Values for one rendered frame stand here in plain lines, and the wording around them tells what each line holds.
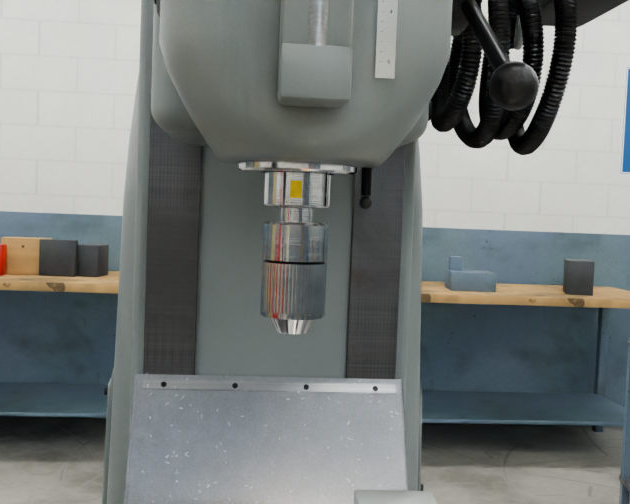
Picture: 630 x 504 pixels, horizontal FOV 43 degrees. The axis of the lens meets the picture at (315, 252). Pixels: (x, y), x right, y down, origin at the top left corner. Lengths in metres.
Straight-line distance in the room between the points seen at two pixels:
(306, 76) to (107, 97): 4.44
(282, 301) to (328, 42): 0.19
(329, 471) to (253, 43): 0.58
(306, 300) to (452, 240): 4.38
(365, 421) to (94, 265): 3.48
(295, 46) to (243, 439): 0.58
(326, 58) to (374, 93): 0.06
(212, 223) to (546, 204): 4.26
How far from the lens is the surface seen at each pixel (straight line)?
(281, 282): 0.56
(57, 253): 4.37
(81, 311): 4.90
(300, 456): 0.95
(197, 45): 0.51
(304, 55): 0.46
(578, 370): 5.29
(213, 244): 0.95
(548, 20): 1.04
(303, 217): 0.57
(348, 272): 0.96
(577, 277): 4.49
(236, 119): 0.50
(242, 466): 0.95
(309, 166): 0.54
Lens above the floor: 1.28
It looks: 3 degrees down
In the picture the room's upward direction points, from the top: 2 degrees clockwise
